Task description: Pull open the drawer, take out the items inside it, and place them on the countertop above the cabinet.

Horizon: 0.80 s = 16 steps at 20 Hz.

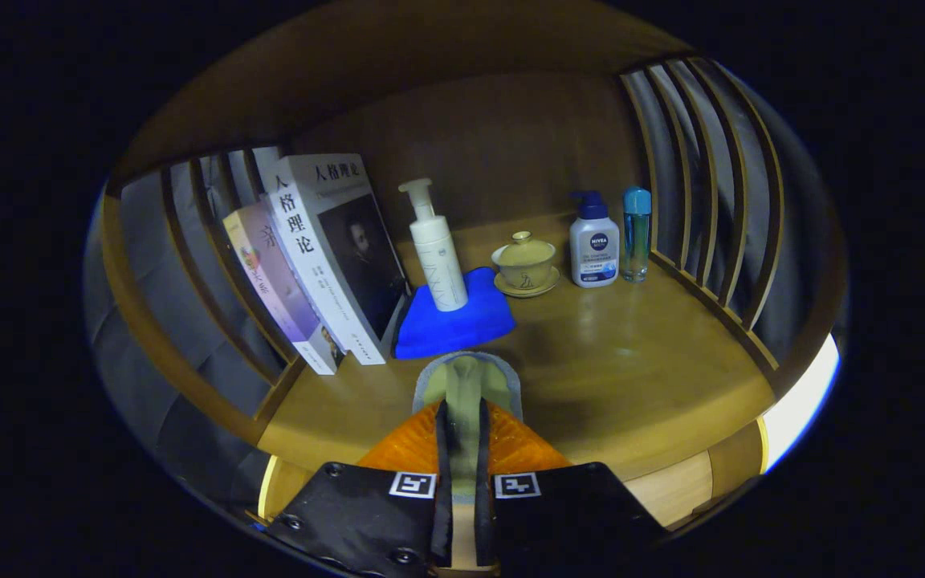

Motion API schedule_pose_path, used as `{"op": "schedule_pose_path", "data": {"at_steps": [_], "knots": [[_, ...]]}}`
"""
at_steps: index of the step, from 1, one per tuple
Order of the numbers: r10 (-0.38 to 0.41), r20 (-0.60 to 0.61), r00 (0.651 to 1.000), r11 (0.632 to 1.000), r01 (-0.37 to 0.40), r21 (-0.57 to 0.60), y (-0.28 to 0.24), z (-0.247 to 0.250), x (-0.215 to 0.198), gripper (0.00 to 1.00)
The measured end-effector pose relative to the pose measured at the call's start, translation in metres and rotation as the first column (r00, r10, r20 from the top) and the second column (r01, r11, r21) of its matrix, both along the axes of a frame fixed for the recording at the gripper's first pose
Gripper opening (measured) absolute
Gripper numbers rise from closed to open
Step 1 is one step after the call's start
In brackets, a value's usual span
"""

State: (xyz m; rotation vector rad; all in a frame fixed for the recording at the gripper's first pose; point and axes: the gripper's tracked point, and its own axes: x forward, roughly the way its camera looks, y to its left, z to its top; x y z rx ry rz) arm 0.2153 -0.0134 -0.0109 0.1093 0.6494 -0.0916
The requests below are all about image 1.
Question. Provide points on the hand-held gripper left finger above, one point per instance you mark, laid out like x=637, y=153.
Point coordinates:
x=442, y=498

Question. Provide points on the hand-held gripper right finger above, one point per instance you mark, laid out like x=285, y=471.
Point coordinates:
x=484, y=506

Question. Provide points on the wooden countertop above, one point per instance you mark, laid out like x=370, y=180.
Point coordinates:
x=631, y=361

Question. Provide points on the wooden cabinet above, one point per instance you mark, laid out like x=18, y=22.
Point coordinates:
x=478, y=136

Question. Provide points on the blue folded cloth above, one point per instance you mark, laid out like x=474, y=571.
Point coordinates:
x=446, y=329

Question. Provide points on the yellow lidded teacup with saucer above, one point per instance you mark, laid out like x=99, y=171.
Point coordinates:
x=524, y=261

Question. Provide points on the purple book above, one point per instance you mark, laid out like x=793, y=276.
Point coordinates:
x=278, y=281

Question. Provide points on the white bottle with blue pump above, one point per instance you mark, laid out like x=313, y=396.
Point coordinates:
x=593, y=249

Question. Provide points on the thick white book dark cover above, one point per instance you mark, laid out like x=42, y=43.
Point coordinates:
x=310, y=241

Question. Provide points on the teal slim bottle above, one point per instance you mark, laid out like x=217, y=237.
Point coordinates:
x=636, y=237

